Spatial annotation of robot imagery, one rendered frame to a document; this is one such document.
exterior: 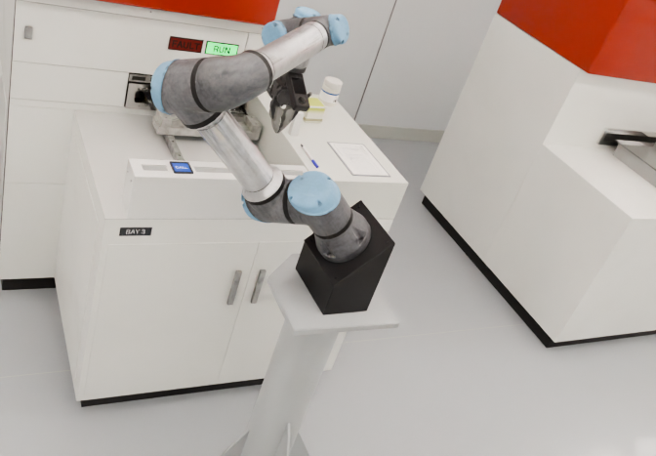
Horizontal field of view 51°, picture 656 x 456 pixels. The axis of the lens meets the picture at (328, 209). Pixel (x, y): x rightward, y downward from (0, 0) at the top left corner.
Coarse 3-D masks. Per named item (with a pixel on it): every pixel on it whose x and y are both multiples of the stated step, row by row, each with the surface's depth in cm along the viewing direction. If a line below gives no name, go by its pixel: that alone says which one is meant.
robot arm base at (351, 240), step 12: (360, 216) 182; (348, 228) 176; (360, 228) 179; (324, 240) 178; (336, 240) 177; (348, 240) 177; (360, 240) 181; (324, 252) 182; (336, 252) 179; (348, 252) 179; (360, 252) 180
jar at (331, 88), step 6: (330, 78) 262; (336, 78) 264; (324, 84) 262; (330, 84) 259; (336, 84) 259; (342, 84) 262; (324, 90) 261; (330, 90) 260; (336, 90) 261; (324, 96) 262; (330, 96) 262; (336, 96) 262; (324, 102) 263; (330, 102) 263; (336, 102) 265
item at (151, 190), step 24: (144, 168) 192; (168, 168) 194; (192, 168) 198; (216, 168) 203; (288, 168) 215; (144, 192) 190; (168, 192) 194; (192, 192) 197; (216, 192) 200; (240, 192) 204; (144, 216) 195; (168, 216) 198; (192, 216) 202; (216, 216) 205; (240, 216) 209
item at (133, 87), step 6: (132, 84) 237; (138, 84) 237; (144, 84) 239; (132, 90) 238; (138, 90) 239; (144, 90) 240; (150, 90) 241; (126, 96) 239; (132, 96) 239; (126, 102) 239; (132, 102) 240; (138, 102) 242; (138, 108) 243; (144, 108) 244; (150, 108) 245; (234, 114) 260; (240, 114) 261
